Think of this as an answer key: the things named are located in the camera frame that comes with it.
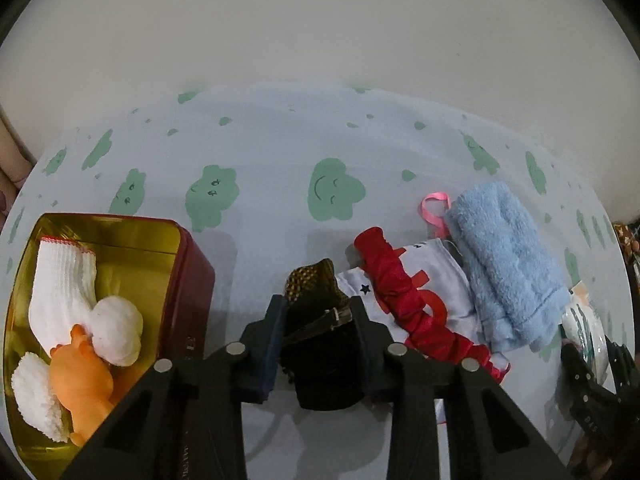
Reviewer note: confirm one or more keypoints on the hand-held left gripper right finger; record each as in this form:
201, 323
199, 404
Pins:
372, 355

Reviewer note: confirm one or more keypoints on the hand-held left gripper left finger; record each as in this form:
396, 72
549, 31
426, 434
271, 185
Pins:
262, 360

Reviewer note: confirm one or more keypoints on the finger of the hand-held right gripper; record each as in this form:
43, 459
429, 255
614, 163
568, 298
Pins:
622, 367
577, 367

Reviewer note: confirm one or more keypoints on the green white tissue packet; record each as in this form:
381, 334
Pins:
580, 320

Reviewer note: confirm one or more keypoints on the dark brown dotted pouch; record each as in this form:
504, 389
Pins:
325, 370

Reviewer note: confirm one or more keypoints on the white cloth red print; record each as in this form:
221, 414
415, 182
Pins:
450, 285

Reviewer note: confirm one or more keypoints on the red tin box gold interior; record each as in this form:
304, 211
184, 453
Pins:
195, 280

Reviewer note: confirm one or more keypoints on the light blue towel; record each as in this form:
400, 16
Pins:
500, 260

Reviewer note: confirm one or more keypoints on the white sock ball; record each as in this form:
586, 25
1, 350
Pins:
117, 330

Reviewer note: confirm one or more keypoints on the orange rubber toy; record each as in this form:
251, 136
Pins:
82, 385

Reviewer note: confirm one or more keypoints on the white ribbed socks red trim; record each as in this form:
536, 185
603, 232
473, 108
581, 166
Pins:
60, 285

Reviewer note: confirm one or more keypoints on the white fluffy sock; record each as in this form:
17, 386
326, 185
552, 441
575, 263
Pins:
35, 395

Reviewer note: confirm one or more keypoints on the brown patterned object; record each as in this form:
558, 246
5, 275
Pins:
625, 240

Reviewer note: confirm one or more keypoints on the beige leaf-print curtain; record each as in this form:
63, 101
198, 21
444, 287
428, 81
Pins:
10, 160

